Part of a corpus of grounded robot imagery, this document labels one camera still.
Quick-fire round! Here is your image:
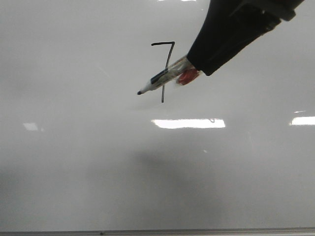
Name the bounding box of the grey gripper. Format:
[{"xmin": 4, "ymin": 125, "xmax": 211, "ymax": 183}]
[{"xmin": 187, "ymin": 0, "xmax": 302, "ymax": 76}]

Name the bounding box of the whiteboard marker pen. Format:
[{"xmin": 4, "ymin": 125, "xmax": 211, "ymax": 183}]
[{"xmin": 137, "ymin": 56, "xmax": 203, "ymax": 95}]

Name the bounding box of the white whiteboard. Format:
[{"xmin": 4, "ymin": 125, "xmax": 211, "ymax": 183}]
[{"xmin": 0, "ymin": 0, "xmax": 315, "ymax": 231}]

